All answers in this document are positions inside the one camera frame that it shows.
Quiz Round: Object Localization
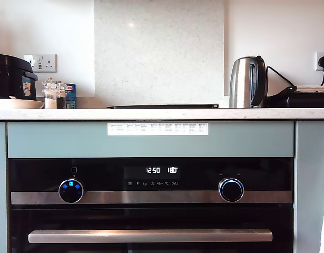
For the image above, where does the plain steel-rimmed rotary knob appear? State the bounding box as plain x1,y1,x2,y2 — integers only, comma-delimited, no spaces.
218,177,244,203

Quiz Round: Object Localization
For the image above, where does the oven digital display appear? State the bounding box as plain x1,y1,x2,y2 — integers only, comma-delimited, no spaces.
124,166,181,188

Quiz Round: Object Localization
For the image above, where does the steel oven trim strip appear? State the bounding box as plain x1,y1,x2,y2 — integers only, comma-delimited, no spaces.
11,191,293,205

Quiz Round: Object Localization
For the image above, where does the black built-in oven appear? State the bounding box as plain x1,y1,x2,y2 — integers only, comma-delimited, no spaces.
6,157,294,253

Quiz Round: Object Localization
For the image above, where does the rotary knob with blue icons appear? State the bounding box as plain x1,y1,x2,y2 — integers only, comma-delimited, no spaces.
58,178,84,204

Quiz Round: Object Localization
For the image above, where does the white printed table sticker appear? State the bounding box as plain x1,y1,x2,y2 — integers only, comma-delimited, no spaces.
107,122,209,137

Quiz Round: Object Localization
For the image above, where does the black glass hob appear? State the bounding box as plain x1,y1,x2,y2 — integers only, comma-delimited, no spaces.
106,104,220,109

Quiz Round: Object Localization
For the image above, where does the pale speckled stone splashback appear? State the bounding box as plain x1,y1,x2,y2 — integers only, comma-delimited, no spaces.
93,0,225,105

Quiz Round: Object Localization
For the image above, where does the stainless steel kettle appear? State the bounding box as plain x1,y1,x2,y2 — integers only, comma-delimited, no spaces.
229,55,268,109

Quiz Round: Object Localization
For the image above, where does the blue salt canister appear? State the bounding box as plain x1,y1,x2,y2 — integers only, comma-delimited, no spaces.
63,83,77,109

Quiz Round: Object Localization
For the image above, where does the grey-green cabinet filler panel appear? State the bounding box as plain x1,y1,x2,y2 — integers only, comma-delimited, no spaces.
6,121,294,159

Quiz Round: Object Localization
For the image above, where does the clear pepper grinder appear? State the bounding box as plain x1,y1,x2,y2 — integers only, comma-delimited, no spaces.
56,81,68,109

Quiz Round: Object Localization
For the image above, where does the clear salt grinder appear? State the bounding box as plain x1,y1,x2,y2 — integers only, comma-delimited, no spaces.
42,77,58,109

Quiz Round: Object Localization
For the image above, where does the white shallow bowl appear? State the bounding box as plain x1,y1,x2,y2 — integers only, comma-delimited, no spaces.
0,96,45,110

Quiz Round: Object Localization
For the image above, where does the black and steel toaster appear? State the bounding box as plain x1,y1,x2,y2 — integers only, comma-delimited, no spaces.
266,85,324,108

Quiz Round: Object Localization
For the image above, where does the wide grey-green cabinet front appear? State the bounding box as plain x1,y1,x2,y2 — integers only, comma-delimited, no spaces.
295,121,324,253

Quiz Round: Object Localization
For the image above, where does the black rice cooker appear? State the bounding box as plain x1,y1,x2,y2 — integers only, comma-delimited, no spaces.
0,53,38,101

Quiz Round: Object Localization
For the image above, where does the steel oven door handle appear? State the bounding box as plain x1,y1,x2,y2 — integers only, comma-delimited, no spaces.
28,229,273,244

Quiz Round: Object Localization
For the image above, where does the black appliance cable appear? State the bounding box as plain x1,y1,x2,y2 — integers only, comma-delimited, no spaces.
266,65,294,99

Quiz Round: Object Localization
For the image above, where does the double wall socket with switches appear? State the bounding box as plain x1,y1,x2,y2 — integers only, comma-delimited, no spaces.
24,54,58,73

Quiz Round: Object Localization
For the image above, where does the white wall socket with plug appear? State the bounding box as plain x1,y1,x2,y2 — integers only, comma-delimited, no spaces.
315,52,324,71

